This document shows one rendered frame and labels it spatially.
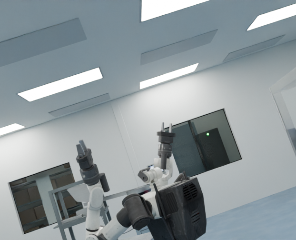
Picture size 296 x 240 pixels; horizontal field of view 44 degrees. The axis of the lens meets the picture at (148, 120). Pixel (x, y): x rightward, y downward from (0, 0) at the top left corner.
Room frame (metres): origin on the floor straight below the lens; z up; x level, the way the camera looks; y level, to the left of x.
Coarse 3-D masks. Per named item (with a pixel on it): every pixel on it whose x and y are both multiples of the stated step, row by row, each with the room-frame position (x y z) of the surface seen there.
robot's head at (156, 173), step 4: (156, 168) 2.05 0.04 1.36; (148, 172) 1.98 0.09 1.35; (152, 172) 2.01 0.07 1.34; (156, 172) 2.02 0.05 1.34; (160, 172) 2.04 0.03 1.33; (152, 176) 1.99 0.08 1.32; (156, 176) 2.02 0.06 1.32; (160, 176) 2.04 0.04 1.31; (152, 180) 2.04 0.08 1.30; (156, 180) 2.02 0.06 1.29; (152, 184) 2.01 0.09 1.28; (156, 184) 2.00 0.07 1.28
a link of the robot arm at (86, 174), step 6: (90, 150) 1.84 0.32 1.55; (78, 156) 1.79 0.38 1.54; (84, 156) 1.77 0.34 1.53; (90, 156) 1.83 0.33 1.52; (78, 162) 1.77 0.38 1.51; (84, 162) 1.78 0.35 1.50; (90, 162) 1.81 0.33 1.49; (84, 168) 1.79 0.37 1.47; (90, 168) 1.81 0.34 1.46; (96, 168) 1.83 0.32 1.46; (84, 174) 1.81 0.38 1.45; (90, 174) 1.81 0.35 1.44; (96, 174) 1.83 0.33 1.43
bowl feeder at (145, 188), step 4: (148, 184) 5.31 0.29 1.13; (136, 188) 5.38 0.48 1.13; (140, 188) 5.04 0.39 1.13; (144, 188) 5.05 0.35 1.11; (148, 188) 5.10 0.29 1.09; (128, 192) 5.09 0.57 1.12; (132, 192) 5.05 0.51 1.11; (136, 192) 5.03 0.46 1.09; (140, 192) 5.04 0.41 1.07; (144, 192) 5.06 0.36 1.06
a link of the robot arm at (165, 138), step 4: (160, 132) 2.30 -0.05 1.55; (164, 132) 2.31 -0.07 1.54; (168, 132) 2.32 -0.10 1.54; (160, 136) 2.31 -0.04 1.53; (164, 136) 2.31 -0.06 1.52; (168, 136) 2.32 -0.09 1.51; (172, 136) 2.33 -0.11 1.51; (160, 140) 2.31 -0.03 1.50; (164, 140) 2.31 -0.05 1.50; (168, 140) 2.32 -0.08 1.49; (172, 140) 2.33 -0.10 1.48; (160, 144) 2.31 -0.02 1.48; (164, 144) 2.30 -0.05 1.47; (168, 144) 2.32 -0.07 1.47; (160, 148) 2.31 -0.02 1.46; (164, 148) 2.30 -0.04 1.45; (168, 148) 2.30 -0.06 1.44
